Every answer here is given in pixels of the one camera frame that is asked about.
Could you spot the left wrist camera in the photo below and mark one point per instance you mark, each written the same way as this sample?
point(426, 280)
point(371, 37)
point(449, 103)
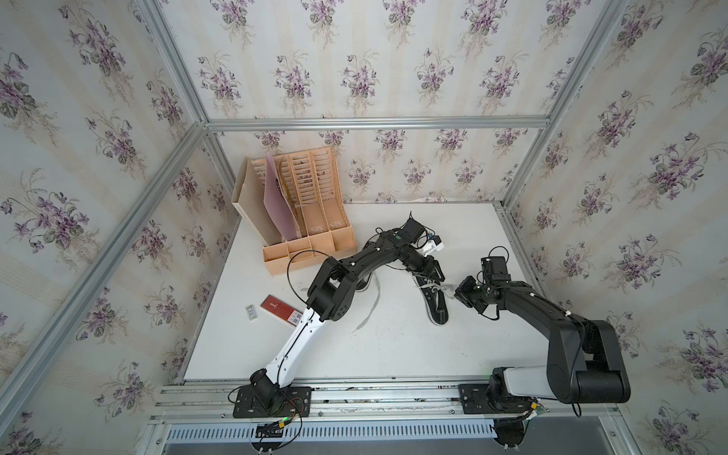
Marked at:
point(420, 237)

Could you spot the black canvas sneaker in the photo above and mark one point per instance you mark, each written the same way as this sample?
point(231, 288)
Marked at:
point(366, 301)
point(435, 294)

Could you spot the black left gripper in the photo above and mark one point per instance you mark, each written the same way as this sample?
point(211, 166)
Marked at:
point(427, 268)

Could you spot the beige folder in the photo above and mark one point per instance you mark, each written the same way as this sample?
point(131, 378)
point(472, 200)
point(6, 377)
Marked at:
point(248, 199)

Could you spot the small grey tag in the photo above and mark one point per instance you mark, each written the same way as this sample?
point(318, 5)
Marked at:
point(251, 311)

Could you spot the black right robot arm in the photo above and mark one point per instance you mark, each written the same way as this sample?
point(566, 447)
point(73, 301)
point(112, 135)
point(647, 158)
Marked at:
point(584, 363)

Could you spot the pink folder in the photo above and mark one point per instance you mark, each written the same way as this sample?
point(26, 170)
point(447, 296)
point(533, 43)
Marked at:
point(276, 204)

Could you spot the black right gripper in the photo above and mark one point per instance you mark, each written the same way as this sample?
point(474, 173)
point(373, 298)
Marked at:
point(461, 292)

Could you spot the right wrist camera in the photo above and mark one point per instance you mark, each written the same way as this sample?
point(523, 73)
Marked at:
point(495, 271)

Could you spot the small circuit board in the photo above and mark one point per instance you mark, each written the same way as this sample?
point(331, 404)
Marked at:
point(273, 430)

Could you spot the peach plastic file organizer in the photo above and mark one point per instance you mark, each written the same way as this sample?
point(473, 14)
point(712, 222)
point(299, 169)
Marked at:
point(309, 182)

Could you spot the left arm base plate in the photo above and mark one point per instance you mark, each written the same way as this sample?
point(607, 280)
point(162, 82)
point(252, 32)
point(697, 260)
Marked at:
point(251, 402)

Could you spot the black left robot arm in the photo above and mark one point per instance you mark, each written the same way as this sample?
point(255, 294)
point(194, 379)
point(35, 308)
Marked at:
point(331, 295)

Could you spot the red card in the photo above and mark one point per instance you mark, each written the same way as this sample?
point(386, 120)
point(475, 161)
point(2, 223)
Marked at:
point(281, 310)

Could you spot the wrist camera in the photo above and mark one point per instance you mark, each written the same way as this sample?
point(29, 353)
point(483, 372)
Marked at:
point(420, 237)
point(495, 271)

